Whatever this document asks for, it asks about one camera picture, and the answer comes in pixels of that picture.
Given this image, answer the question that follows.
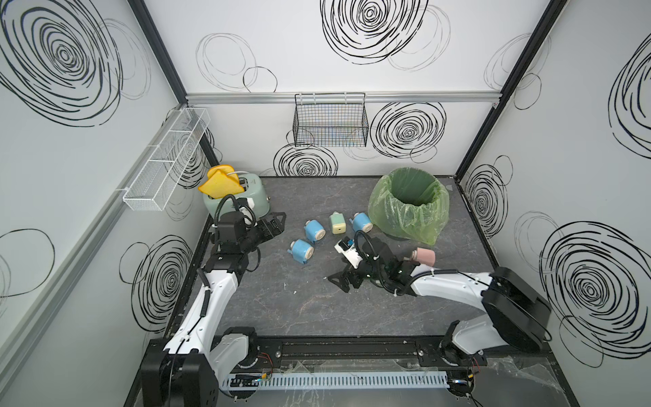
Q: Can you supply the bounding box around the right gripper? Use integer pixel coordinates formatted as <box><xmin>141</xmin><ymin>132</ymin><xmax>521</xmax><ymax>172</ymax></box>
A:
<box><xmin>326</xmin><ymin>252</ymin><xmax>388</xmax><ymax>293</ymax></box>

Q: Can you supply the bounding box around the pink pencil sharpener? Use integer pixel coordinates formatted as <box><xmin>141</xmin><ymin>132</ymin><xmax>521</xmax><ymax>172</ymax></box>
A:
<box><xmin>403</xmin><ymin>248</ymin><xmax>436</xmax><ymax>267</ymax></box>

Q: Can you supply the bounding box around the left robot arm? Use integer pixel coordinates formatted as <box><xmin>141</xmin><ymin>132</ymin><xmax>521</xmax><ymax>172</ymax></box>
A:
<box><xmin>139</xmin><ymin>212</ymin><xmax>287</xmax><ymax>406</ymax></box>

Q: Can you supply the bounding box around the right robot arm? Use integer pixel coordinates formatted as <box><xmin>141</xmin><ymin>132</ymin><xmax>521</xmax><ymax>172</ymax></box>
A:
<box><xmin>327</xmin><ymin>238</ymin><xmax>552</xmax><ymax>366</ymax></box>

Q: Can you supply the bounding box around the blue sharpener front left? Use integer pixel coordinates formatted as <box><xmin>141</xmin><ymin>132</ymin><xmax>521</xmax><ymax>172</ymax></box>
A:
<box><xmin>288</xmin><ymin>239</ymin><xmax>315</xmax><ymax>265</ymax></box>

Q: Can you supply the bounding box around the blue sharpener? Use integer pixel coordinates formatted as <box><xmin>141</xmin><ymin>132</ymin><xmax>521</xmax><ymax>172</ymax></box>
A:
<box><xmin>349</xmin><ymin>212</ymin><xmax>373</xmax><ymax>233</ymax></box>
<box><xmin>288</xmin><ymin>239</ymin><xmax>315</xmax><ymax>265</ymax></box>
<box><xmin>304</xmin><ymin>220</ymin><xmax>326</xmax><ymax>244</ymax></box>

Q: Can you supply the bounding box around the blue sharpener middle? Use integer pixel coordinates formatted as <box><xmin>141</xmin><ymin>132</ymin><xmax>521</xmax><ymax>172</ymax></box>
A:
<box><xmin>304</xmin><ymin>220</ymin><xmax>326</xmax><ymax>244</ymax></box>

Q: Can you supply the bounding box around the yellow green pencil sharpener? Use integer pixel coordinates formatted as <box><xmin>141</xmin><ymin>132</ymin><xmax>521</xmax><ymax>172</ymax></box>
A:
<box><xmin>330</xmin><ymin>211</ymin><xmax>347</xmax><ymax>235</ymax></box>

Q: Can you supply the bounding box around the blue sharpener right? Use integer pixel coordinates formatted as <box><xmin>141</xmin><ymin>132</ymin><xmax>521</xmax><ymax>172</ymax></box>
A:
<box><xmin>349</xmin><ymin>212</ymin><xmax>373</xmax><ymax>233</ymax></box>

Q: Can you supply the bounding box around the mint green toaster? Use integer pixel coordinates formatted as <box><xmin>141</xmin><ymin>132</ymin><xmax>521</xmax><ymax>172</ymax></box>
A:
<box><xmin>203</xmin><ymin>173</ymin><xmax>271</xmax><ymax>219</ymax></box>

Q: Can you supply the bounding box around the yellow toy toast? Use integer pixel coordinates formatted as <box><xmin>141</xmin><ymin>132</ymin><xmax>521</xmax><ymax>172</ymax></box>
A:
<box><xmin>198</xmin><ymin>164</ymin><xmax>245</xmax><ymax>199</ymax></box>

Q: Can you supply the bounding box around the bin with green bag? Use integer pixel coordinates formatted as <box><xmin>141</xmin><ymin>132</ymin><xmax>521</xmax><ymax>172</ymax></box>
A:
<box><xmin>367</xmin><ymin>167</ymin><xmax>450</xmax><ymax>246</ymax></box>

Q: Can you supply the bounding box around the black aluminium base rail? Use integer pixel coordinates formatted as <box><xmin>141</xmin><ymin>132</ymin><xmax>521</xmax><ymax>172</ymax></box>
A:
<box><xmin>141</xmin><ymin>334</ymin><xmax>553</xmax><ymax>370</ymax></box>

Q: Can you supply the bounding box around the grey slotted cable duct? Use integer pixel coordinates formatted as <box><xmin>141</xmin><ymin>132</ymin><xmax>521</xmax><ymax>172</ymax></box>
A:
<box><xmin>222</xmin><ymin>371</ymin><xmax>449</xmax><ymax>391</ymax></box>

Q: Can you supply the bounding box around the black wire basket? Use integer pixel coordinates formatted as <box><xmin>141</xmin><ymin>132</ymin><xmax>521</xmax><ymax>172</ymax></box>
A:
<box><xmin>292</xmin><ymin>93</ymin><xmax>370</xmax><ymax>148</ymax></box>

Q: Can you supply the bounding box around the white mesh wall shelf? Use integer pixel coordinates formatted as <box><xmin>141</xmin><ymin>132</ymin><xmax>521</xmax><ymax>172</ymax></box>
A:
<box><xmin>123</xmin><ymin>107</ymin><xmax>210</xmax><ymax>211</ymax></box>

